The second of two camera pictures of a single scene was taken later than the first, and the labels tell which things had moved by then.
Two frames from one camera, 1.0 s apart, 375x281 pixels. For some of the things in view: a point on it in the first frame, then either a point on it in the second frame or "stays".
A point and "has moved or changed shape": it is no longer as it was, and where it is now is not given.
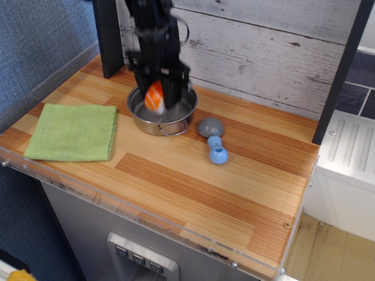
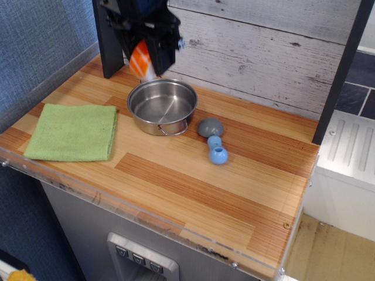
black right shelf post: (343, 70) stays
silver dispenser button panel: (132, 261) stays
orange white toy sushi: (154, 98) has moved or changed shape
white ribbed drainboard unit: (341, 193) stays
